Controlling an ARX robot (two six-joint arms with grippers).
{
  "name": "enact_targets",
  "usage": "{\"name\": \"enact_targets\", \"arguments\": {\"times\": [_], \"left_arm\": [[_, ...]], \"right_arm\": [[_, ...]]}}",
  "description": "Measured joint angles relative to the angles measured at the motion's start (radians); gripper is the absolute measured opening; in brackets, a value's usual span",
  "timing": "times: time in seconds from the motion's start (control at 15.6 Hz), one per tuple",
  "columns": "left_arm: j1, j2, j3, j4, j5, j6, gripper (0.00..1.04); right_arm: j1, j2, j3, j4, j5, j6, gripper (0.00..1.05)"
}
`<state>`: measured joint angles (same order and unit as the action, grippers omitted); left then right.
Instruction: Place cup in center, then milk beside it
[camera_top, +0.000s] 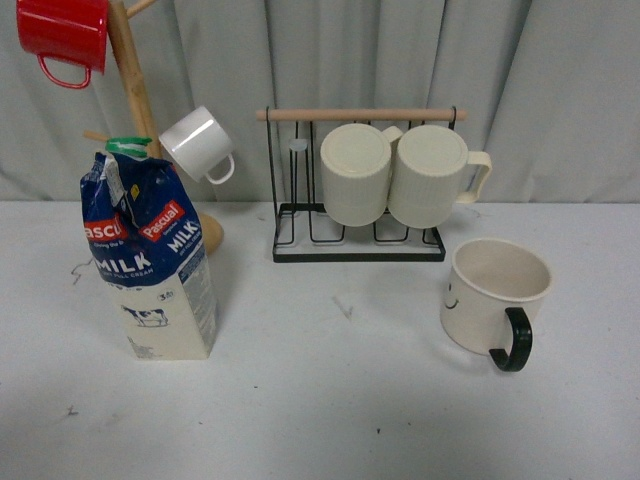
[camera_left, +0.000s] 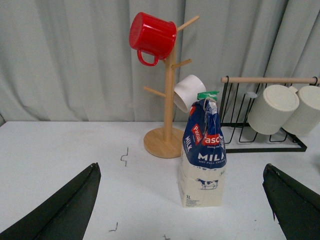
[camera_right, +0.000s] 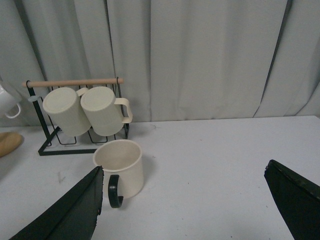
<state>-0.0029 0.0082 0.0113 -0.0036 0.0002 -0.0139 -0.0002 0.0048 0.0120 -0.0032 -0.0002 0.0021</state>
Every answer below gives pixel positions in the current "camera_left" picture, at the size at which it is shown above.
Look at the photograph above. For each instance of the red enamel mug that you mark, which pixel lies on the red enamel mug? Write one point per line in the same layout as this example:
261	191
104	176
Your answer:
152	38

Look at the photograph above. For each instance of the cream ribbed mug right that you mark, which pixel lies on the cream ribbed mug right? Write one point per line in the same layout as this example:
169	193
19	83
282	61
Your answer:
307	116

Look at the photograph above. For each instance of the blue white milk carton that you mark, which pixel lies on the blue white milk carton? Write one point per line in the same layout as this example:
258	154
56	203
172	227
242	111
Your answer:
203	166

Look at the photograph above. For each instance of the cream ribbed mug left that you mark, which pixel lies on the cream ribbed mug left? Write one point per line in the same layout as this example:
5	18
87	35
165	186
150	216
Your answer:
273	108

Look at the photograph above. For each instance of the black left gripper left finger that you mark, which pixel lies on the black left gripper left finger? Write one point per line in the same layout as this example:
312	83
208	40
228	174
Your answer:
63	216

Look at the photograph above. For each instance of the cream ribbed mug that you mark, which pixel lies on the cream ribbed mug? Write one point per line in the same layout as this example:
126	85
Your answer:
273	108
307	116

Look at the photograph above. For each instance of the wooden mug tree stand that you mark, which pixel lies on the wooden mug tree stand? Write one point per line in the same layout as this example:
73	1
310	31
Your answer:
166	142

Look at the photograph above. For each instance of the black wire cup rack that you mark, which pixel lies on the black wire cup rack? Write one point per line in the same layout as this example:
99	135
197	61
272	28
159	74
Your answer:
239	94

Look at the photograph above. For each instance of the small white mug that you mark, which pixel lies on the small white mug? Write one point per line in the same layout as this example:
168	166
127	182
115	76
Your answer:
186	92

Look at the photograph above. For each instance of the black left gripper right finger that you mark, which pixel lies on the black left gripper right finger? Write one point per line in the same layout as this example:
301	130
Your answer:
296	207

